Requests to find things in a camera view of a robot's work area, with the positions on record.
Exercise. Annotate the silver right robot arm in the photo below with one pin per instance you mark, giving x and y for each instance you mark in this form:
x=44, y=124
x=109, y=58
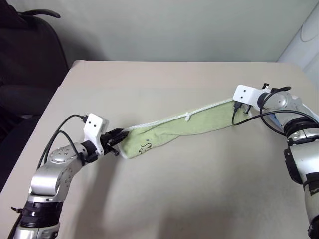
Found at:
x=302, y=159

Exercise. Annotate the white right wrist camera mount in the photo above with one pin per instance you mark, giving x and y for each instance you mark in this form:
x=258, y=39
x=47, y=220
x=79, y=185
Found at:
x=245, y=94

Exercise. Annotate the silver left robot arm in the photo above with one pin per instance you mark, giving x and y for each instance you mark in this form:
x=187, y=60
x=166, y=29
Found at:
x=49, y=174

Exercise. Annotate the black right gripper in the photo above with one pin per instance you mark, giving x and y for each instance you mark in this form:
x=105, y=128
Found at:
x=246, y=109

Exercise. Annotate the light green towel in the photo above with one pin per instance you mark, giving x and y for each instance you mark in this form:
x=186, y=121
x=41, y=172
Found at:
x=179, y=127

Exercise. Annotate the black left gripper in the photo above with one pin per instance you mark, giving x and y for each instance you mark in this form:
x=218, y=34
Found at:
x=106, y=144

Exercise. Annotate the white rounded panel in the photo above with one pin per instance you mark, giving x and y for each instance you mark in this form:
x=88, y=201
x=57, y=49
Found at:
x=306, y=42

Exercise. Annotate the black office chair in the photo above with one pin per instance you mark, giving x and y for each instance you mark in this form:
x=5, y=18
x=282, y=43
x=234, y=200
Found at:
x=22, y=64

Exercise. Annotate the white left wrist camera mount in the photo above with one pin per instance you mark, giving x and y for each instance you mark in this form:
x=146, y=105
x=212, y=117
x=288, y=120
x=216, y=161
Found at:
x=94, y=125

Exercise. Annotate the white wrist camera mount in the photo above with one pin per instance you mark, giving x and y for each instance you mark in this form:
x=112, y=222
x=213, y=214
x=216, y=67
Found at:
x=245, y=94
x=94, y=125

